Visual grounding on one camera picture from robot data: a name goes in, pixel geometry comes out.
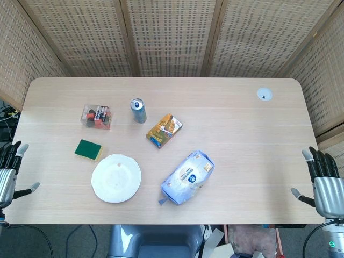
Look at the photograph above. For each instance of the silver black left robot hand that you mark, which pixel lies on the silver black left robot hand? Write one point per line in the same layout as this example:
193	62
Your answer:
6	185

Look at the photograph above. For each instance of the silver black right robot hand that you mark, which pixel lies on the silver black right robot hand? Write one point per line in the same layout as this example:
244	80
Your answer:
329	196

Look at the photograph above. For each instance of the green yellow sponge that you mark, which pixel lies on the green yellow sponge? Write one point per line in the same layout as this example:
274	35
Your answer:
87	149

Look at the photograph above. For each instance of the white round plate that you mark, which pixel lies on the white round plate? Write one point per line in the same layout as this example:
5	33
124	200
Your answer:
116	178

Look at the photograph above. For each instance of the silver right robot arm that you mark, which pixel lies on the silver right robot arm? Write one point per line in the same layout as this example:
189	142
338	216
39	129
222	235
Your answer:
336	239

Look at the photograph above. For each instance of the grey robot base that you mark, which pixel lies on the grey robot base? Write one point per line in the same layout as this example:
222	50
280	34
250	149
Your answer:
156	242

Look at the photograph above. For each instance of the black equipment box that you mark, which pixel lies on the black equipment box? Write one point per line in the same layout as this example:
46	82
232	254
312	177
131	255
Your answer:
5	133

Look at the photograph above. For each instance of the pink fabric bag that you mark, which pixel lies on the pink fabric bag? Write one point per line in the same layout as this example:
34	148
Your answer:
252	239

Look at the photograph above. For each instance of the clear box with red items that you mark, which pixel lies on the clear box with red items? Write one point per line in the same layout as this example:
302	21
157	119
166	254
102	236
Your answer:
97	117

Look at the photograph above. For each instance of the woven bamboo screen panel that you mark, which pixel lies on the woven bamboo screen panel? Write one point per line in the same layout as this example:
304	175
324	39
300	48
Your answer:
80	40
322	80
16	53
172	40
255	40

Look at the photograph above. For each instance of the white cardboard pieces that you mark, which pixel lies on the white cardboard pieces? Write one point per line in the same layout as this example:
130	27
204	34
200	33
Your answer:
217	248

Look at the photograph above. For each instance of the blue white plastic bag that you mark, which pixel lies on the blue white plastic bag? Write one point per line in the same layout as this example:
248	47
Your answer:
188	178

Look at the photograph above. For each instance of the blue silver drink can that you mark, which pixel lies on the blue silver drink can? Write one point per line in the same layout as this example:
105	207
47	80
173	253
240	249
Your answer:
139	113

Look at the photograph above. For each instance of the orange snack box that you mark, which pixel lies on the orange snack box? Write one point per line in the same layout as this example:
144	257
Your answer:
164	131

